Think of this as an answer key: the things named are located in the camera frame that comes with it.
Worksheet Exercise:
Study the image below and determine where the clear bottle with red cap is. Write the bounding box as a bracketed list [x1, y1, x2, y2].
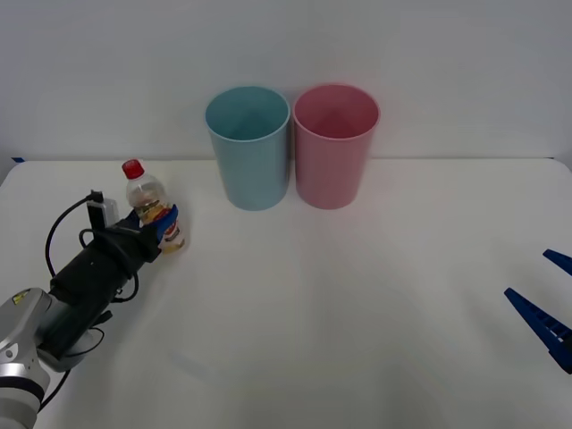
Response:
[121, 158, 187, 255]

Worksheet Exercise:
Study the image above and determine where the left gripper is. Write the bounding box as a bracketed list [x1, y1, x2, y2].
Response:
[49, 204, 181, 321]

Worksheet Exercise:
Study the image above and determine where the pale blue plastic bin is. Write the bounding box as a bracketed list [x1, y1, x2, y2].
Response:
[204, 85, 291, 212]

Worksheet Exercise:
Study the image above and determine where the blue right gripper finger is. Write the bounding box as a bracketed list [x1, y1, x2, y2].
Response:
[542, 248, 572, 272]
[503, 287, 572, 374]

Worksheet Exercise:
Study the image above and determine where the pink plastic bin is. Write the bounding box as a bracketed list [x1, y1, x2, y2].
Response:
[292, 83, 382, 210]

